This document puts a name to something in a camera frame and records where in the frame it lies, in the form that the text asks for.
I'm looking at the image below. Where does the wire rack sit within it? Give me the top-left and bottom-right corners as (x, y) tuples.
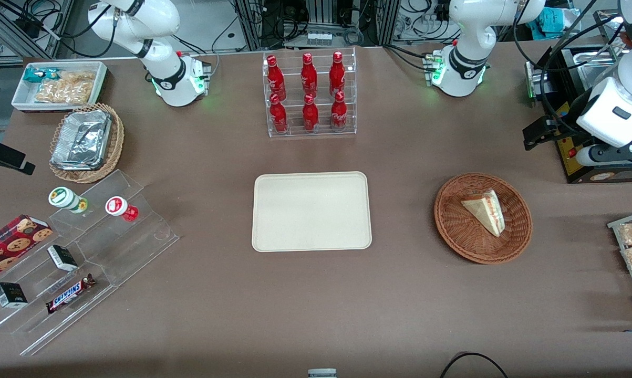
(607, 209), (632, 332)

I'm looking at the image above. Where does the cream rectangular plastic tray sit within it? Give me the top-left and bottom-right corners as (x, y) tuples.
(251, 171), (372, 253)

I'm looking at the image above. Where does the red lid jar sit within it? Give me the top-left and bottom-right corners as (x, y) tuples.
(105, 195), (139, 222)

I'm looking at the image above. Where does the green lid jar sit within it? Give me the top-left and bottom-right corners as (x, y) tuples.
(48, 186), (89, 214)

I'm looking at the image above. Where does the triangle sandwich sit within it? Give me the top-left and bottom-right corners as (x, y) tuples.
(461, 190), (506, 238)

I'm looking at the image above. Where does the light wicker basket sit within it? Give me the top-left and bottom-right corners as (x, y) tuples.
(49, 102), (125, 184)

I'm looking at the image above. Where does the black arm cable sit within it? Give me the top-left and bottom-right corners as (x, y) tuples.
(512, 0), (627, 133)

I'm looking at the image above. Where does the red cola bottle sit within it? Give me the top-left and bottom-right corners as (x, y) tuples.
(269, 93), (289, 134)
(301, 52), (318, 98)
(330, 91), (348, 131)
(302, 93), (320, 132)
(329, 51), (347, 97)
(266, 55), (287, 101)

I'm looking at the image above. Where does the silver foil tray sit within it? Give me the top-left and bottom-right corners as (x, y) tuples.
(50, 109), (112, 172)

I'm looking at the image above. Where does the small black box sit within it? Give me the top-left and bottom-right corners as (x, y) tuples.
(0, 281), (29, 309)
(46, 244), (79, 272)

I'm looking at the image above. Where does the brown round wicker basket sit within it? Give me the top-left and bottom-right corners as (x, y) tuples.
(434, 173), (533, 264)

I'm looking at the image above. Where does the clear acrylic step display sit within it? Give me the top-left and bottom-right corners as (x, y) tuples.
(0, 169), (180, 357)

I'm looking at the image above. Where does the clear bag of crackers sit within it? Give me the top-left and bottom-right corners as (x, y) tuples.
(34, 70), (97, 105)

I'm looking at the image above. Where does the white rectangular snack bin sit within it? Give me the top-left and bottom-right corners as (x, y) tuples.
(11, 61), (108, 114)

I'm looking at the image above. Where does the Snickers chocolate bar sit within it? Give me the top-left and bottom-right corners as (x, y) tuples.
(45, 274), (96, 315)

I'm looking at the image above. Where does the black table cable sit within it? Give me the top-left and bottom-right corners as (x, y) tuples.
(440, 351), (509, 378)

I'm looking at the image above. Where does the steel pan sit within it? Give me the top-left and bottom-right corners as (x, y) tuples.
(570, 46), (624, 93)

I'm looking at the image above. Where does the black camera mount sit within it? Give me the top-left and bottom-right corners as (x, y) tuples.
(0, 139), (36, 176)

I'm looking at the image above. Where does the black appliance box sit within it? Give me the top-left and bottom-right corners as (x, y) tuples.
(525, 44), (632, 185)

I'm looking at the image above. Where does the clear acrylic bottle rack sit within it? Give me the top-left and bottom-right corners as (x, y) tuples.
(262, 47), (358, 139)

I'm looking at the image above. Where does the teal snack packet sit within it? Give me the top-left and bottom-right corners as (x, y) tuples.
(22, 67), (60, 84)

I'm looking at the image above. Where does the red cookie box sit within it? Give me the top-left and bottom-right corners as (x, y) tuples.
(0, 214), (54, 287)

